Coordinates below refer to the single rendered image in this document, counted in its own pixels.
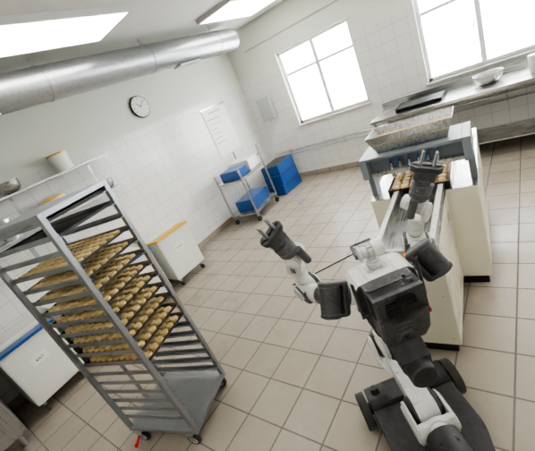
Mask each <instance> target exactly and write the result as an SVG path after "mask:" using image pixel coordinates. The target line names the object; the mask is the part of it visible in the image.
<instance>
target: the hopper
mask: <svg viewBox="0 0 535 451"><path fill-rule="evenodd" d="M453 108H454V106H449V107H446V108H442V109H439V110H436V111H433V112H429V113H426V114H423V115H417V116H414V117H411V118H408V119H405V120H402V121H399V122H395V123H390V124H387V125H383V126H380V127H377V128H374V129H372V131H371V132H370V133H369V135H368V136H367V138H366V139H365V141H366V142H367V143H368V144H369V145H370V146H371V147H372V148H373V149H374V150H375V151H376V152H377V153H378V154H379V153H383V152H387V151H390V150H394V149H401V148H405V147H409V146H412V145H416V144H420V143H423V142H428V141H432V140H438V139H442V138H445V137H447V135H448V132H449V127H450V123H451V119H452V113H453Z"/></svg>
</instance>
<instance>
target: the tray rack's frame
mask: <svg viewBox="0 0 535 451"><path fill-rule="evenodd" d="M102 186H104V184H103V183H102V181H101V182H97V183H93V184H92V185H90V186H87V187H85V188H82V189H80V190H78V191H74V192H72V193H70V194H67V195H65V196H63V197H61V198H58V199H56V200H52V201H50V202H48V203H46V204H43V205H41V206H39V207H37V208H34V209H33V210H31V211H29V212H27V213H25V214H23V215H21V216H19V217H17V218H15V219H13V220H11V221H9V222H7V223H5V224H3V225H0V235H2V234H6V233H9V232H11V231H13V230H16V229H19V228H21V227H24V226H27V225H30V224H33V223H35V222H37V221H36V220H35V218H34V216H35V215H37V214H39V213H42V214H43V215H44V217H48V216H50V215H52V214H53V213H55V212H56V211H58V210H60V209H62V208H64V207H66V206H68V205H70V204H72V203H73V202H75V201H76V200H79V199H81V198H82V197H84V196H86V195H88V194H90V193H92V192H93V191H95V190H97V189H99V188H101V187H102ZM0 277H1V279H2V280H3V281H4V282H5V283H6V285H7V286H8V287H9V288H10V289H11V290H12V292H13V293H14V294H15V295H16V296H17V298H18V299H19V300H20V301H21V303H22V304H23V305H24V306H25V307H26V308H27V310H28V311H29V312H30V313H31V314H32V316H33V317H34V318H35V319H36V320H37V322H38V323H39V324H40V325H41V326H42V328H43V329H45V330H46V332H47V333H48V334H49V335H50V336H51V337H52V339H53V340H54V341H55V342H56V343H57V345H58V346H59V347H60V348H61V349H62V350H63V352H64V353H65V354H66V355H67V356H68V358H69V359H70V360H71V361H72V363H73V364H74V365H75V366H76V367H77V368H78V370H79V371H80V372H81V373H82V374H83V376H84V377H85V378H86V379H87V380H88V382H89V383H90V384H91V385H92V386H93V387H94V388H95V389H96V390H97V391H98V393H99V394H100V395H101V396H102V397H103V399H104V400H105V401H106V402H107V403H108V405H109V406H110V407H111V408H112V409H113V410H114V412H115V413H116V414H117V415H118V416H119V418H120V419H121V420H122V421H123V423H124V424H125V425H126V426H127V427H128V428H129V430H134V432H133V433H137V434H141V436H140V438H145V437H144V436H143V435H142V433H141V432H142V431H150V432H165V433H180V434H184V437H187V438H188V439H189V440H190V442H195V443H197V441H196V440H195V439H194V437H193V434H194V433H193V432H192V430H191V429H190V427H189V426H188V425H187V423H186V422H185V420H167V419H143V418H134V420H133V422H131V421H130V420H129V418H128V417H127V416H126V415H125V414H124V412H123V411H122V410H121V409H120V408H119V406H118V405H117V404H116V403H115V401H114V400H113V399H112V398H111V397H110V395H109V394H108V393H107V392H106V391H105V389H103V388H102V387H101V385H100V384H99V383H98V382H97V380H96V379H95V378H94V377H93V376H92V374H91V373H90V372H89V371H88V369H87V368H86V367H85V366H84V365H83V363H82V362H81V361H80V360H79V359H78V357H77V356H76V355H75V354H74V353H73V351H72V350H71V349H70V348H69V346H68V345H67V344H66V343H65V342H64V340H63V339H62V338H61V337H60V336H59V335H58V334H57V333H56V332H55V330H54V329H53V328H52V327H51V325H50V324H49V323H48V322H47V320H46V319H45V318H44V317H43V316H42V314H41V313H40V312H39V311H38V310H37V308H36V307H35V306H34V305H33V304H32V302H31V301H30V300H29V299H28V297H27V296H26V295H25V294H24V293H23V291H22V290H21V289H20V288H19V286H17V285H16V284H15V283H14V281H13V280H12V279H11V278H10V276H9V275H8V274H7V273H6V272H5V270H4V269H3V268H2V267H1V265H0ZM159 374H160V375H161V378H162V379H168V381H167V382H166V384H167V385H168V387H169V388H170V389H175V391H174V392H173V394H174V395H175V397H176V398H181V399H182V400H181V402H180V404H181V405H182V406H183V407H189V408H188V410H187V413H188V414H189V415H190V416H195V417H194V419H193V421H194V423H195V424H196V425H197V427H198V428H199V429H201V427H202V425H203V422H204V421H205V419H206V417H207V414H208V411H209V409H210V407H211V405H212V403H213V401H214V399H215V396H216V394H217V391H218V389H219V387H220V385H223V383H222V381H223V378H224V375H223V374H219V372H218V371H200V372H176V373H165V372H159ZM142 395H143V396H144V397H145V398H167V397H166V395H165V394H164V393H150V395H149V396H148V395H147V394H146V393H142ZM143 406H164V407H174V406H173V405H172V403H161V402H145V403H144V405H143ZM138 414H158V415H180V414H179V413H178V412H176V411H139V412H138Z"/></svg>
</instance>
